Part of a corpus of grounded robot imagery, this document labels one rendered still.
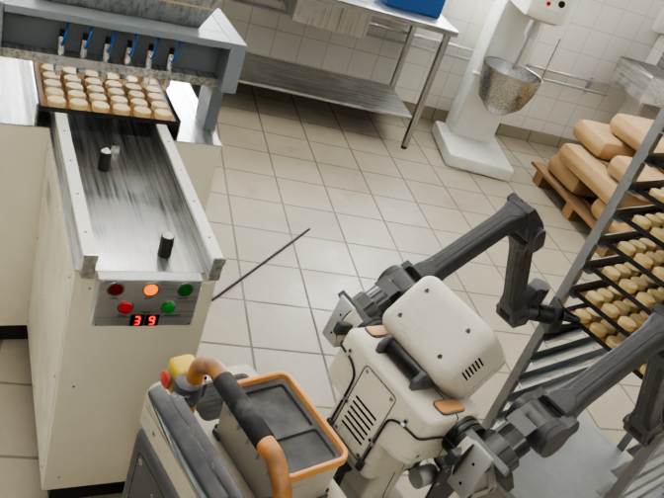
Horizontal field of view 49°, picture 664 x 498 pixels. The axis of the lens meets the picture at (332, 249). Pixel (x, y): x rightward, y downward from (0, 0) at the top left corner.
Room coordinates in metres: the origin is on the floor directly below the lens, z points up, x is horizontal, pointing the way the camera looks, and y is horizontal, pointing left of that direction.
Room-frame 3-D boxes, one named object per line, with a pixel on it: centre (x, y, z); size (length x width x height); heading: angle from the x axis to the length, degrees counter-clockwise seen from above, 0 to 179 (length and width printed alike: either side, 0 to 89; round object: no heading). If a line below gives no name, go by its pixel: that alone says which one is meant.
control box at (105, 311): (1.37, 0.37, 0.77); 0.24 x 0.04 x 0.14; 123
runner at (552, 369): (2.19, -0.94, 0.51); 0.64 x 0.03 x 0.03; 135
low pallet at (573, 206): (4.89, -1.78, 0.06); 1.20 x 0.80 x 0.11; 24
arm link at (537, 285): (1.88, -0.58, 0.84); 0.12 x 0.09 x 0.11; 137
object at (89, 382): (1.67, 0.57, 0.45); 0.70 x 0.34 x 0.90; 33
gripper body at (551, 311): (1.91, -0.66, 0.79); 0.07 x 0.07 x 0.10; 15
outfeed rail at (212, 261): (2.27, 0.78, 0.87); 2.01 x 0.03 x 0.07; 33
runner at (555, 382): (2.19, -0.94, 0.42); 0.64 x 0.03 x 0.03; 135
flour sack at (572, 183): (5.16, -1.66, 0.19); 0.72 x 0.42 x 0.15; 114
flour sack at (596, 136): (5.14, -1.71, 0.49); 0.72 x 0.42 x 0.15; 112
